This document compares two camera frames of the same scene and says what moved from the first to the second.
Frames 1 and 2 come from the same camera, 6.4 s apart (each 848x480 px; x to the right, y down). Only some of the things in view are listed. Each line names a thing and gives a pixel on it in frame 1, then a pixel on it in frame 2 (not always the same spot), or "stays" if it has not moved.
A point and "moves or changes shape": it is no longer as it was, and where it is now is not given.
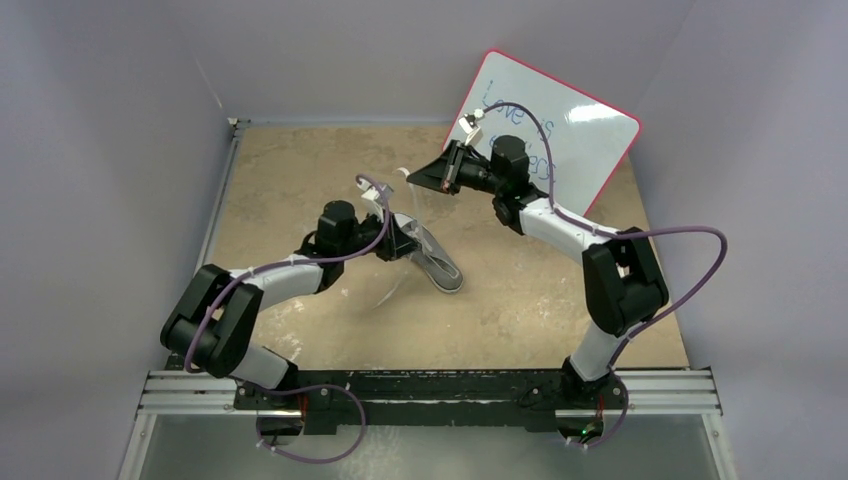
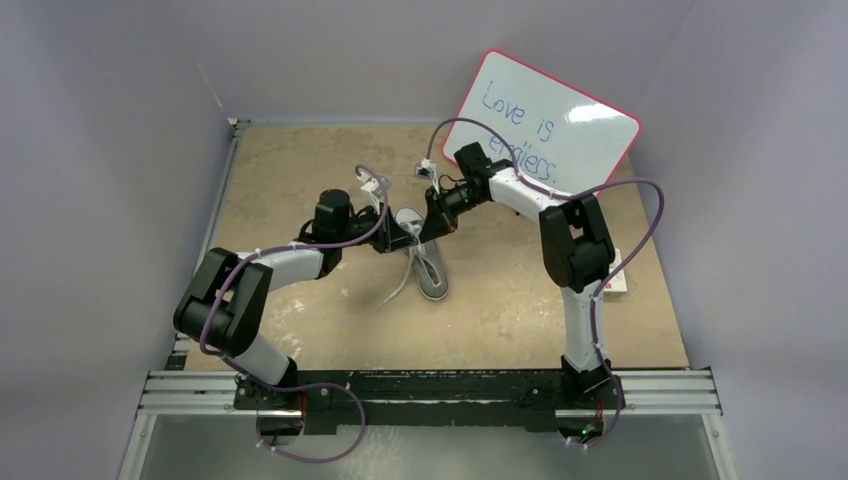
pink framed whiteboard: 589,139 stays
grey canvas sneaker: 432,260 moves or changes shape
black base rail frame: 434,400 stays
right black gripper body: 452,169 -> 433,206
